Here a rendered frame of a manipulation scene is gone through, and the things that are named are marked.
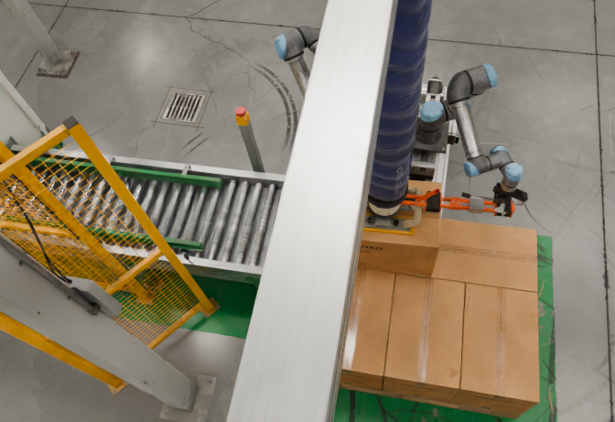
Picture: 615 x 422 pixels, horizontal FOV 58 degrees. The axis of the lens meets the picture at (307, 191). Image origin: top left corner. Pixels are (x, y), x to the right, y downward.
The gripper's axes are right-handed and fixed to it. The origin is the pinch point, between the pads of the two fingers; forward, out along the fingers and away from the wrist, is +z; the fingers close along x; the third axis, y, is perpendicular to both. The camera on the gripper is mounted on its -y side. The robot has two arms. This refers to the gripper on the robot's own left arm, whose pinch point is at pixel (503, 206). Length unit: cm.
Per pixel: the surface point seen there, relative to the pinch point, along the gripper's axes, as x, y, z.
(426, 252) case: 20.6, 36.1, 20.4
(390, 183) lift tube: 10, 58, -30
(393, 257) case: 21, 53, 32
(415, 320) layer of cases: 48, 37, 53
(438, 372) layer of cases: 74, 24, 53
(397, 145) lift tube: 12, 56, -64
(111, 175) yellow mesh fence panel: 41, 172, -68
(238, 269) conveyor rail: 32, 143, 48
